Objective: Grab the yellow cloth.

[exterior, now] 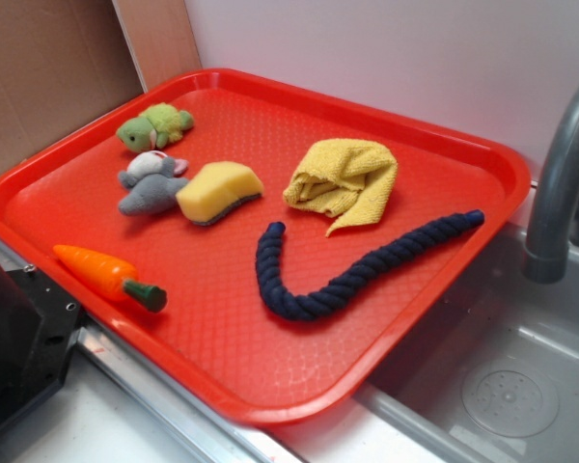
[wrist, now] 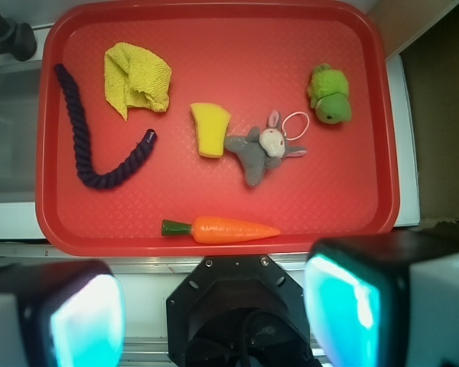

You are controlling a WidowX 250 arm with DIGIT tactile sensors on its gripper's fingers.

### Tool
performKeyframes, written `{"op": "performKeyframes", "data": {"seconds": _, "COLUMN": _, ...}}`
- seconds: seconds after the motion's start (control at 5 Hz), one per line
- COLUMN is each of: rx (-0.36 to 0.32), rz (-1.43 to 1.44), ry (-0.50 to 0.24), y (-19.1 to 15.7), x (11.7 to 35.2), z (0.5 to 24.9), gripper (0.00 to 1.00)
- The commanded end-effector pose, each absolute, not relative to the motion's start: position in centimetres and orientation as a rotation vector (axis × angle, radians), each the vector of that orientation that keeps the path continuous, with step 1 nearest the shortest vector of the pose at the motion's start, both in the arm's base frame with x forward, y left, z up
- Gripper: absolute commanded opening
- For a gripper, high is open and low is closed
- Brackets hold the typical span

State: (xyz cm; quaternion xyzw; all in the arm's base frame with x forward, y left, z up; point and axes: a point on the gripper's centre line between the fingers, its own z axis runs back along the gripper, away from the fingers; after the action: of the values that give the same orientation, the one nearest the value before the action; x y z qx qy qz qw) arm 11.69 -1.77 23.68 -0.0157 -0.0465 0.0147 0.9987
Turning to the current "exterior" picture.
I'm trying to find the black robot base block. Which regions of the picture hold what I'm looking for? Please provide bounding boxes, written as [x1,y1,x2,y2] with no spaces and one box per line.
[0,264,82,432]

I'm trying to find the grey plastic toy sink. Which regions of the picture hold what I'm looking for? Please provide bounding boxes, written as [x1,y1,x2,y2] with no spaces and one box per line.
[274,226,579,462]

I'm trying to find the red plastic tray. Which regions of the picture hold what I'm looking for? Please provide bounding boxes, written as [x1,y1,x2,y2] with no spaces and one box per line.
[0,69,530,425]

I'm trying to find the grey toy faucet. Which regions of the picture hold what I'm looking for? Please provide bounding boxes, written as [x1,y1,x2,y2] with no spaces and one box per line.
[523,88,579,284]

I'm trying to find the orange plastic toy carrot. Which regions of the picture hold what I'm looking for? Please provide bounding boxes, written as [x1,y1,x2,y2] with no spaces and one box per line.
[53,244,168,313]

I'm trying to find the green plush turtle toy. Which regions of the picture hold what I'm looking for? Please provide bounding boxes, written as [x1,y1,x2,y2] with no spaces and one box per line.
[116,103,195,153]

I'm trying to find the yellow sponge with grey pad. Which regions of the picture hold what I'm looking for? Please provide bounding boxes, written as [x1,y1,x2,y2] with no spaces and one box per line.
[176,161,264,226]

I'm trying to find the dark blue twisted rope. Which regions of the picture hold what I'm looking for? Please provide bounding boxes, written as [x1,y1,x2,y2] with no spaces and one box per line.
[255,208,485,323]

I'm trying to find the yellow cloth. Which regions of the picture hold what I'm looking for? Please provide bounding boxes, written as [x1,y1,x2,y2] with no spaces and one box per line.
[283,138,399,235]

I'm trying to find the grey plush mouse toy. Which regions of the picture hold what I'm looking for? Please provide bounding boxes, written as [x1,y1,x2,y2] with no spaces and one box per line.
[118,150,189,216]

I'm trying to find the brown cardboard panel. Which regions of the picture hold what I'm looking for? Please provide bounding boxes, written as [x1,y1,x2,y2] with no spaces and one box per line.
[0,1,142,175]

